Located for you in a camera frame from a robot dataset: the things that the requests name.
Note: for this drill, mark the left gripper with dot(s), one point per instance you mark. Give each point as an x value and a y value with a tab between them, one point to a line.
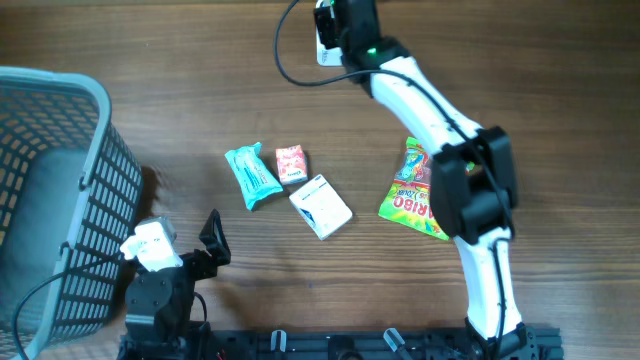
211	235

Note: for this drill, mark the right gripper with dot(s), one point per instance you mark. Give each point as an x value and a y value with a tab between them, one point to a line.
371	9

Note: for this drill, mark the teal tissue packet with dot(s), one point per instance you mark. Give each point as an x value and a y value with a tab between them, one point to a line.
254	178

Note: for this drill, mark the small orange candy box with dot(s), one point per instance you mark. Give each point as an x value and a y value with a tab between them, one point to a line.
291	165

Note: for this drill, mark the white blue paper box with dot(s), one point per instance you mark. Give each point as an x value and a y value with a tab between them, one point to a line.
321	207

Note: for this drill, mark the Haribo gummy candy bag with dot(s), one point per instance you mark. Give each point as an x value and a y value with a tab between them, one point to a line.
408	200

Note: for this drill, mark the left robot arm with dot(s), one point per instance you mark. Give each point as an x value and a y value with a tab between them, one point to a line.
160	299

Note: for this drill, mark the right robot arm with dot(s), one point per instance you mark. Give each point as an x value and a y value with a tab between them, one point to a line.
473	190

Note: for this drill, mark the white barcode scanner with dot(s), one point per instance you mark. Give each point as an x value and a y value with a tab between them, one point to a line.
328	51

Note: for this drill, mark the grey plastic mesh basket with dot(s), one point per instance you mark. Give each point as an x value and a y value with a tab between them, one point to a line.
70	189

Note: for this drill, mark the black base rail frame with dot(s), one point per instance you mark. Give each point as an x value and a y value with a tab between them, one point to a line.
430	344

